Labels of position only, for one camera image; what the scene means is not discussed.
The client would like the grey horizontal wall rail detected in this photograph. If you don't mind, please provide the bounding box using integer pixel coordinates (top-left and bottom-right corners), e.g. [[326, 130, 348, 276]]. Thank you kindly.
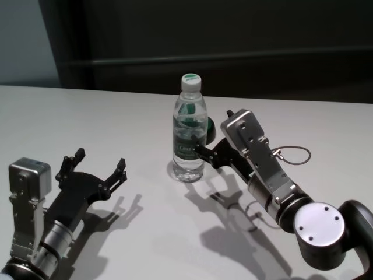
[[61, 57, 373, 67]]

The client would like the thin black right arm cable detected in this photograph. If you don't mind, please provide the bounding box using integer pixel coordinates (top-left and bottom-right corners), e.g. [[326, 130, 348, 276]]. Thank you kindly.
[[272, 145, 312, 166]]

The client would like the clear water bottle green label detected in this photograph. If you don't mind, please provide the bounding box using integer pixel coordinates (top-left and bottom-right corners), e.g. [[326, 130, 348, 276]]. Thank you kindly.
[[171, 73, 209, 183]]

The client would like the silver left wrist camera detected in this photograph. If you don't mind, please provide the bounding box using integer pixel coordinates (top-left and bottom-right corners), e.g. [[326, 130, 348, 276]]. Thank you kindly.
[[8, 157, 52, 261]]

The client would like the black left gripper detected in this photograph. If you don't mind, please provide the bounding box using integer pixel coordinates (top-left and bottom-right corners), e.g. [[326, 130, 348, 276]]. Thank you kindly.
[[44, 148, 128, 232]]

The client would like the green YES button black base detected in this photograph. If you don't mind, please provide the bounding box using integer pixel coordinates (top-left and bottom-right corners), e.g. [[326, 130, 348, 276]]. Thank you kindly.
[[205, 116, 216, 145]]

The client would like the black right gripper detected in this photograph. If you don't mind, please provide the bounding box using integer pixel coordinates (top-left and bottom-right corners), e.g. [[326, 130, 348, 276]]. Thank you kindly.
[[192, 109, 251, 181]]

